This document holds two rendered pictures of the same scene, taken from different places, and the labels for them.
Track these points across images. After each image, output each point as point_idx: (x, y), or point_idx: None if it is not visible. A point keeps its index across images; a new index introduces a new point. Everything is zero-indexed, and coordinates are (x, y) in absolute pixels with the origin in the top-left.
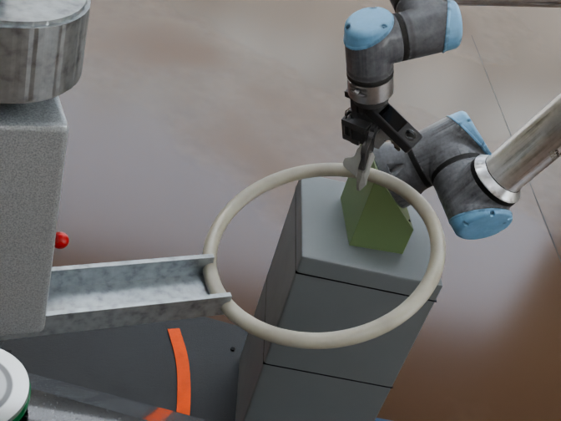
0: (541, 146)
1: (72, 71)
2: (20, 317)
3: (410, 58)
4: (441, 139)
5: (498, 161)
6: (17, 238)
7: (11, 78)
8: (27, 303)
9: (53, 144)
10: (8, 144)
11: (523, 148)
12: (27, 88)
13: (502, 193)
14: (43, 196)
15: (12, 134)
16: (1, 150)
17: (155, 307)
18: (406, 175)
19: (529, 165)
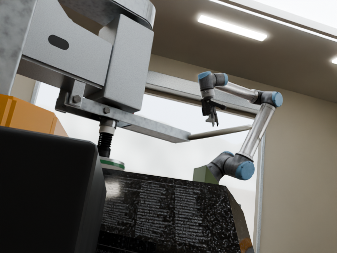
0: (254, 136)
1: (153, 23)
2: (135, 98)
3: (217, 83)
4: (221, 156)
5: (243, 147)
6: (139, 63)
7: (143, 10)
8: (138, 93)
9: (150, 35)
10: (141, 29)
11: (248, 139)
12: (146, 15)
13: (248, 156)
14: (147, 51)
15: (142, 26)
16: (139, 30)
17: (169, 127)
18: (214, 168)
19: (253, 144)
